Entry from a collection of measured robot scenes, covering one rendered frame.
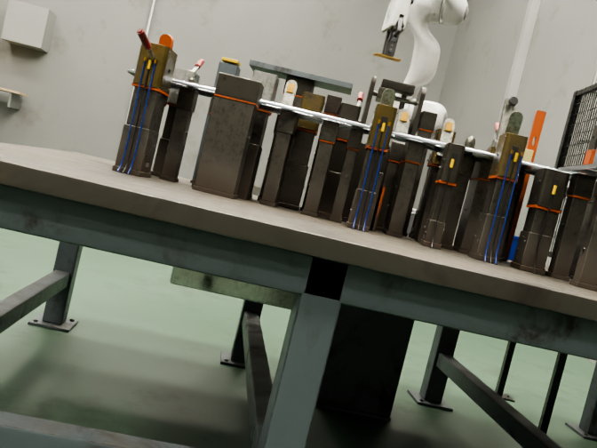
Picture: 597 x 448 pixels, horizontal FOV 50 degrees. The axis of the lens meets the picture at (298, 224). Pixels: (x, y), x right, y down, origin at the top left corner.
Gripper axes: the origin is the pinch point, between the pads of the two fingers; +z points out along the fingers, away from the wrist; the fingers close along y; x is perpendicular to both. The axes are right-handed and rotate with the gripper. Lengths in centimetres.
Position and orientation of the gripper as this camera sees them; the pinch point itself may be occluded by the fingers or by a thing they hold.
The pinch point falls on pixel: (389, 49)
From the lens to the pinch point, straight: 205.1
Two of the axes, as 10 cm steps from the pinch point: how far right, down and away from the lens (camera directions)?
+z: -2.3, 9.7, 0.8
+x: 9.6, 2.1, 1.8
